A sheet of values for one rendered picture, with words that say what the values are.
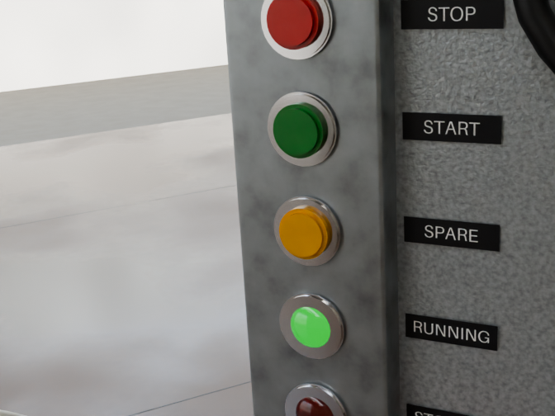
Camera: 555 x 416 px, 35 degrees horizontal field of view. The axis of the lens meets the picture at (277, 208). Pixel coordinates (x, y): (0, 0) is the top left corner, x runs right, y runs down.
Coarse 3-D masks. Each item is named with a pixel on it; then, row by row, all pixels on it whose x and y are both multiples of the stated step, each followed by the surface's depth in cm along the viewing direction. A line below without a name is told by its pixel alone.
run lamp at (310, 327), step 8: (296, 312) 44; (304, 312) 44; (312, 312) 44; (296, 320) 44; (304, 320) 44; (312, 320) 44; (320, 320) 44; (296, 328) 44; (304, 328) 44; (312, 328) 44; (320, 328) 44; (328, 328) 44; (296, 336) 44; (304, 336) 44; (312, 336) 44; (320, 336) 44; (328, 336) 44; (304, 344) 45; (312, 344) 44; (320, 344) 44
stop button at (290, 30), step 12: (276, 0) 39; (288, 0) 39; (300, 0) 39; (312, 0) 39; (276, 12) 39; (288, 12) 39; (300, 12) 39; (312, 12) 39; (276, 24) 40; (288, 24) 39; (300, 24) 39; (312, 24) 39; (276, 36) 40; (288, 36) 40; (300, 36) 39; (312, 36) 39; (288, 48) 40; (300, 48) 40
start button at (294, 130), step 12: (288, 108) 41; (300, 108) 40; (312, 108) 40; (276, 120) 41; (288, 120) 41; (300, 120) 40; (312, 120) 40; (276, 132) 41; (288, 132) 41; (300, 132) 41; (312, 132) 40; (324, 132) 40; (288, 144) 41; (300, 144) 41; (312, 144) 41; (300, 156) 41
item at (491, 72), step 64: (512, 0) 37; (448, 64) 39; (512, 64) 38; (512, 128) 39; (448, 192) 41; (512, 192) 40; (448, 256) 42; (512, 256) 40; (512, 320) 41; (448, 384) 44; (512, 384) 42
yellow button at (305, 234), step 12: (288, 216) 42; (300, 216) 42; (312, 216) 42; (288, 228) 42; (300, 228) 42; (312, 228) 42; (324, 228) 42; (288, 240) 43; (300, 240) 42; (312, 240) 42; (324, 240) 42; (300, 252) 43; (312, 252) 42
